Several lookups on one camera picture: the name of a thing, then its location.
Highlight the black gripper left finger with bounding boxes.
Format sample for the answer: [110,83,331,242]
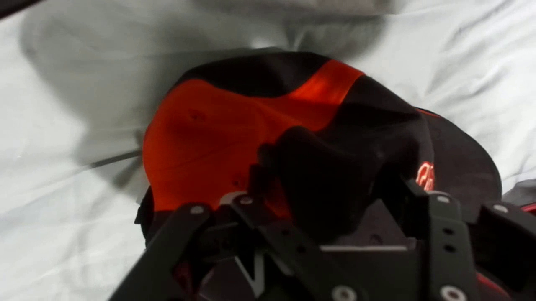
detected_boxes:
[108,190,338,301]

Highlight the black and red cap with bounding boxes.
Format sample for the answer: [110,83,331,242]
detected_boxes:
[132,48,503,247]

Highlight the light blue bed sheet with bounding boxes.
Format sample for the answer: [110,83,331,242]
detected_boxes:
[0,0,536,301]

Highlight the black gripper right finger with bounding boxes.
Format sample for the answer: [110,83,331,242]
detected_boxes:
[405,182,536,301]

